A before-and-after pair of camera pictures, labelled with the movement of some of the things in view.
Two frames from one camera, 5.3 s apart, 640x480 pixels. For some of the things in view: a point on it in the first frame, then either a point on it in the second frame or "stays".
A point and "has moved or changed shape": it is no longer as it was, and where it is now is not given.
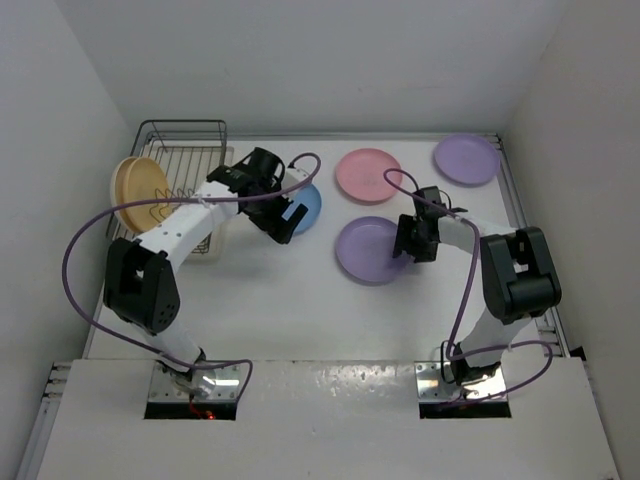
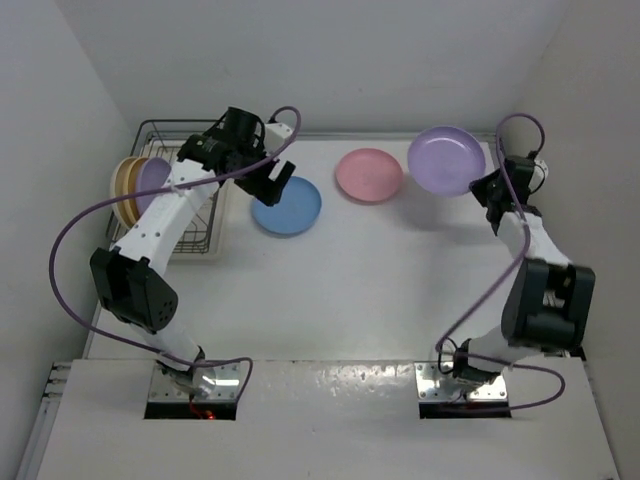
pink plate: x=360 y=173 stays
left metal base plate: x=228 y=385 stays
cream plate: x=117 y=196 stays
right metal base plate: x=431 y=387 stays
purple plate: x=365 y=249 → x=155 y=173
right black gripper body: x=417 y=235 → x=486 y=188
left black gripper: x=276 y=226 → x=269 y=191
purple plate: x=467 y=158 has moved or changed shape
